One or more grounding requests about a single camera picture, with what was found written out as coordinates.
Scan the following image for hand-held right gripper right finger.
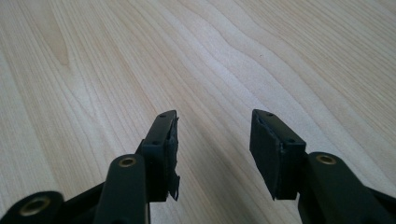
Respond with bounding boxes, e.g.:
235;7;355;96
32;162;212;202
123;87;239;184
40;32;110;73
249;108;308;201

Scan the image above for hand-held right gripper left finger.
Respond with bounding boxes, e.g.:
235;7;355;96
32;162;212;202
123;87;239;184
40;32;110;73
135;109;181;203

